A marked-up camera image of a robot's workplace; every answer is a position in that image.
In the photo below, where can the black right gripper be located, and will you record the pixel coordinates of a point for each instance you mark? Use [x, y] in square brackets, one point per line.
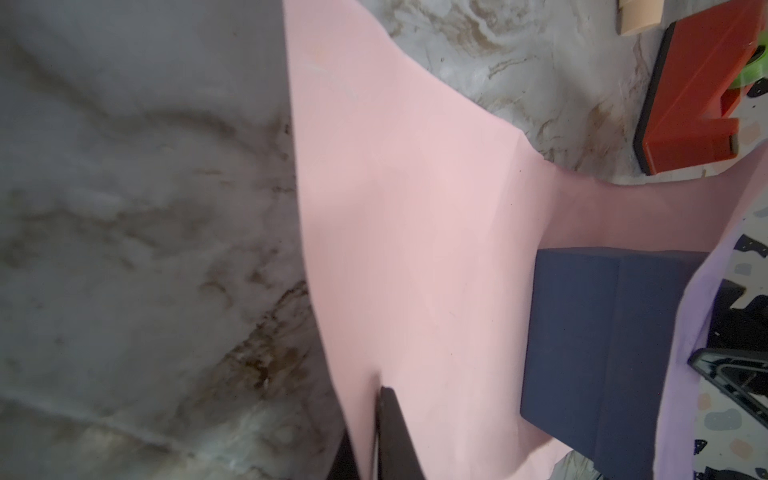
[739, 368]

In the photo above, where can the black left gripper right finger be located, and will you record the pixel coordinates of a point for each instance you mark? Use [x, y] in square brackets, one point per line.
[395, 457]

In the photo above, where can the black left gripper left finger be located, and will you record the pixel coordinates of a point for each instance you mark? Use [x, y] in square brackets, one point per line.
[344, 466]

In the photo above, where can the navy blue gift box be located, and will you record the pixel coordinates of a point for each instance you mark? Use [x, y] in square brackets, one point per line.
[600, 333]

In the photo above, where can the pink wrapping paper sheet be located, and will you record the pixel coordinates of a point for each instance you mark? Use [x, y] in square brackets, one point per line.
[421, 215]

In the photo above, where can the red tape dispenser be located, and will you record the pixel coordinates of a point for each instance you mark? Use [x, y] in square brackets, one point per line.
[706, 64]

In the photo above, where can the beige toy microphone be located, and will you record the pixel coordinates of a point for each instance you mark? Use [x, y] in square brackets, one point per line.
[637, 16]

